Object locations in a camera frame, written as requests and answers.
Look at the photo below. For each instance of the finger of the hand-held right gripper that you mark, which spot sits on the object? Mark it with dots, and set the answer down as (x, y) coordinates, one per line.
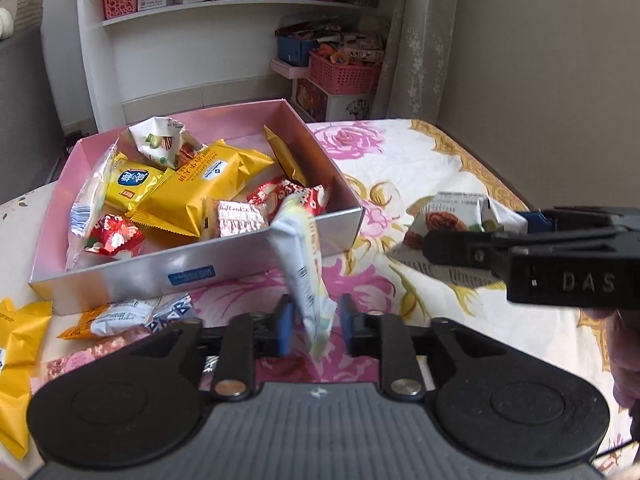
(460, 250)
(535, 222)

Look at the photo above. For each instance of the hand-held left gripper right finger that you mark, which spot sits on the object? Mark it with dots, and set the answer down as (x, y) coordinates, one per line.
(348, 327)

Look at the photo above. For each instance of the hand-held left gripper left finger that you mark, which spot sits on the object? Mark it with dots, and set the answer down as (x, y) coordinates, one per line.
(285, 327)

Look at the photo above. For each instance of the white nut snack packet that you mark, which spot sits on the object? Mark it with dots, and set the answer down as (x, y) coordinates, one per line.
(450, 212)
(157, 142)

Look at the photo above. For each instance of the cream white snack packet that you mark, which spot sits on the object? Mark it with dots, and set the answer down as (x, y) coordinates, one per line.
(300, 260)

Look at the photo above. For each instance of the pink cardboard box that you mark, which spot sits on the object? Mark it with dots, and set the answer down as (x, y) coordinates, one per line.
(225, 260)

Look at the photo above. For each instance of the red snack packet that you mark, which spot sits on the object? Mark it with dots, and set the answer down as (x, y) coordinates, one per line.
(112, 237)
(285, 195)

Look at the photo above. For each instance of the person's right hand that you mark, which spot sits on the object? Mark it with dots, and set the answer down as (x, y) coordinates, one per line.
(630, 360)

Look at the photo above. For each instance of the blue white zigzag packet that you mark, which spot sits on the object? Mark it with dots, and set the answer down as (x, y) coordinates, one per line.
(170, 312)

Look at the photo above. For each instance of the silver pink foil packet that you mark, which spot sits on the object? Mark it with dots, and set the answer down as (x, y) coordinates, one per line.
(237, 217)

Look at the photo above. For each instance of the large yellow snack packet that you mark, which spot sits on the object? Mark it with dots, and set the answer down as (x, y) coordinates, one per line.
(20, 360)
(200, 185)

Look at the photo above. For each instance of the gold snack packet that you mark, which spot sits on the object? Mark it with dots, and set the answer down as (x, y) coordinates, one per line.
(285, 155)

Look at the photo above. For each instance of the orange and white packet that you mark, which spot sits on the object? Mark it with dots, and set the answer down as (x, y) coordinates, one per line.
(110, 317)

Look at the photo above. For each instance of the printed cardboard box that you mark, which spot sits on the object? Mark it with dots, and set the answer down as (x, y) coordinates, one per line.
(330, 102)

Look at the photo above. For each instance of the pink peanut bar packet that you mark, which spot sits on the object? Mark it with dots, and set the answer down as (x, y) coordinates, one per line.
(85, 357)

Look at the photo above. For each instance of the large pink plastic basket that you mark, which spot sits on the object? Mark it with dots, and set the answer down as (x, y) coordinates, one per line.
(345, 75)

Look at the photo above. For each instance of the yellow packet with blue circle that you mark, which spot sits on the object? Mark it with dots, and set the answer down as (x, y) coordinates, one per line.
(132, 182)

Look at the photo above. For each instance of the patterned beige curtain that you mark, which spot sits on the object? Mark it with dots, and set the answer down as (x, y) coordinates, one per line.
(420, 35)

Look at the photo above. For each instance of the clear rice cake packet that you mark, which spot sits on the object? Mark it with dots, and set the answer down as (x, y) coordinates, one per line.
(87, 205)

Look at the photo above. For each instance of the white tray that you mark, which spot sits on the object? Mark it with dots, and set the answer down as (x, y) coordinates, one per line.
(287, 70)

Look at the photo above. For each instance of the blue storage box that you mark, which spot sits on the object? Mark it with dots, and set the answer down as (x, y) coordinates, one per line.
(295, 50)

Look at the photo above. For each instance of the white shelf unit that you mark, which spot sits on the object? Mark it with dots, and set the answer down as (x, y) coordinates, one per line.
(200, 45)

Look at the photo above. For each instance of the grey sofa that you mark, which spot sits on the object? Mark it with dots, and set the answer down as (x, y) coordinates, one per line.
(25, 120)

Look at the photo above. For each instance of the small white labelled box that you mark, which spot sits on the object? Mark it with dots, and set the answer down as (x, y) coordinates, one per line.
(152, 0)

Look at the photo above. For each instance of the small pink perforated basket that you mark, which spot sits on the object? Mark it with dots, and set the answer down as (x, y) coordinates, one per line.
(120, 4)

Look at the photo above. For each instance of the white plush toy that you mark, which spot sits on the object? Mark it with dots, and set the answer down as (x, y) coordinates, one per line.
(5, 24)

